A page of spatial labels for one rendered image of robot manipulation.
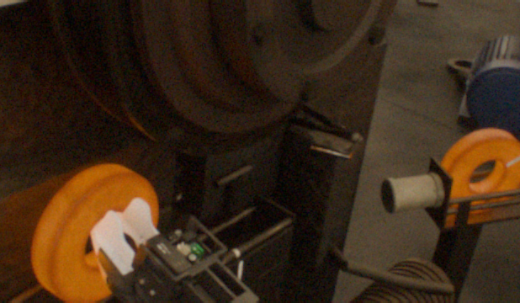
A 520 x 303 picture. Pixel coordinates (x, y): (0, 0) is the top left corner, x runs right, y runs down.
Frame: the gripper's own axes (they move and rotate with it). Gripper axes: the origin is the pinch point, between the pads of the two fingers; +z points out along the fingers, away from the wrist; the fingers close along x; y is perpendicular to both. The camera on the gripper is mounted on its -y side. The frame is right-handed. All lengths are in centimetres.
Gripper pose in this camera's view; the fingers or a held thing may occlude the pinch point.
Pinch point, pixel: (99, 220)
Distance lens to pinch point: 80.2
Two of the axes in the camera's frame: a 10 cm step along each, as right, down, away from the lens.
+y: 3.0, -7.2, -6.3
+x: -6.5, 3.3, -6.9
